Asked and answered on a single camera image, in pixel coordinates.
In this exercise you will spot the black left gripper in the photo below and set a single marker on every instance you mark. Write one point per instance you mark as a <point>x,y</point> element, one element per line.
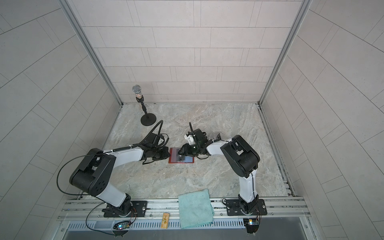
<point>165,149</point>

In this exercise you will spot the aluminium corner profile left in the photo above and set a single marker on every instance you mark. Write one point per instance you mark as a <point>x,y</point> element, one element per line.
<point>87,45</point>

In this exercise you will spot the left green circuit board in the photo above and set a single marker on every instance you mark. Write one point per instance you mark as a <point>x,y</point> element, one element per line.
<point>120,226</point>

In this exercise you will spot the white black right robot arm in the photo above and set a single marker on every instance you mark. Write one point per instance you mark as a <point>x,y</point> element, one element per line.
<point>243,159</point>

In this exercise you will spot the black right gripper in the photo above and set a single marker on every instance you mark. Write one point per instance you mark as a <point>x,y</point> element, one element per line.
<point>187,151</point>

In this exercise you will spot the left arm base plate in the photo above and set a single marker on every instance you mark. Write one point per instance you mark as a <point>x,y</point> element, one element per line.
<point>126,209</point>

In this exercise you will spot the aluminium corner profile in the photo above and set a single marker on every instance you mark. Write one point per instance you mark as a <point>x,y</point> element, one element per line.
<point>87,45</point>
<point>305,5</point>

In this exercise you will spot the green circuit board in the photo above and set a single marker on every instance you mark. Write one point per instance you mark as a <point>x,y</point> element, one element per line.
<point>251,225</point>
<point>120,226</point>

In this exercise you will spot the small wooden block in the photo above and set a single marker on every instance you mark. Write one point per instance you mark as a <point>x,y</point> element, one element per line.
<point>165,221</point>

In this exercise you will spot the red card holder wallet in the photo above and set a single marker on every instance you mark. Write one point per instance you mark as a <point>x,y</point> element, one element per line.
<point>173,157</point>

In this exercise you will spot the microphone on black stand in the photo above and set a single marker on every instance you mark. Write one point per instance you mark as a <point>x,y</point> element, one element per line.
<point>147,119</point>

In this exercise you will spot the teal folded cloth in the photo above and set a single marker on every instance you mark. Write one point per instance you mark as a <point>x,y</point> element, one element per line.
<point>195,209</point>

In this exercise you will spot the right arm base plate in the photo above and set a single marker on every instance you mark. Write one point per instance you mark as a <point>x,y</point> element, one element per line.
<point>237,207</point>

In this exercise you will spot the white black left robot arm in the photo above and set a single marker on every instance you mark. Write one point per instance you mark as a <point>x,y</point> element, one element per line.
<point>94,172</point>

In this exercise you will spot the aluminium corner profile right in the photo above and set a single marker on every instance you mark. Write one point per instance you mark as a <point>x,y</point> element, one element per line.
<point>305,5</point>

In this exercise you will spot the right green circuit board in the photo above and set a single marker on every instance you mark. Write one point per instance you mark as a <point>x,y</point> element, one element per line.
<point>251,225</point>

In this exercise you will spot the aluminium rail frame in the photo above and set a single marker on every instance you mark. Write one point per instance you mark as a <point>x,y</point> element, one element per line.
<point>154,209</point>

